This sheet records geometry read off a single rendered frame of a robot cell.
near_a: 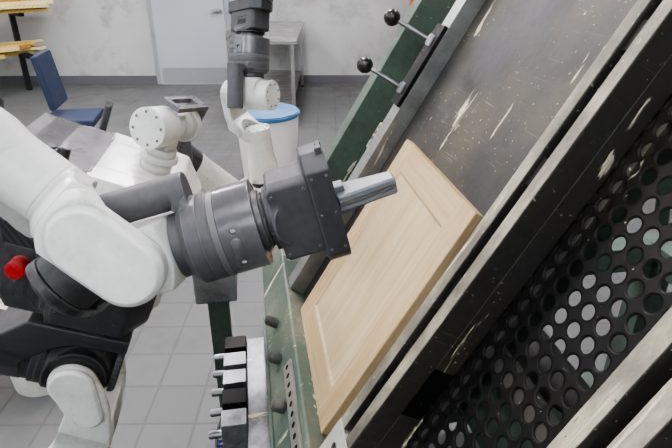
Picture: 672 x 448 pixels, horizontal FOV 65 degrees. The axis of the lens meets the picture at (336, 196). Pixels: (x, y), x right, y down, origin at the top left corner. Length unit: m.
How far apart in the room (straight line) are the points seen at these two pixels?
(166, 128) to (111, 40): 7.62
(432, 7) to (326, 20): 6.42
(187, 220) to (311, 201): 0.12
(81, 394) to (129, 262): 0.65
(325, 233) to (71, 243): 0.22
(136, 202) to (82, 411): 0.68
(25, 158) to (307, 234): 0.26
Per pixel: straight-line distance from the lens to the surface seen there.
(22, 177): 0.54
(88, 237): 0.50
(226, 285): 1.57
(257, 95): 1.15
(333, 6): 7.82
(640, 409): 0.54
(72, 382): 1.11
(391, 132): 1.22
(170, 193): 0.51
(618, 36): 0.71
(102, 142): 0.99
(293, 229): 0.51
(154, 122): 0.87
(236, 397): 1.28
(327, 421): 1.02
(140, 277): 0.50
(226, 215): 0.49
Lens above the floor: 1.66
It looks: 24 degrees down
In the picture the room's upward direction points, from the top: straight up
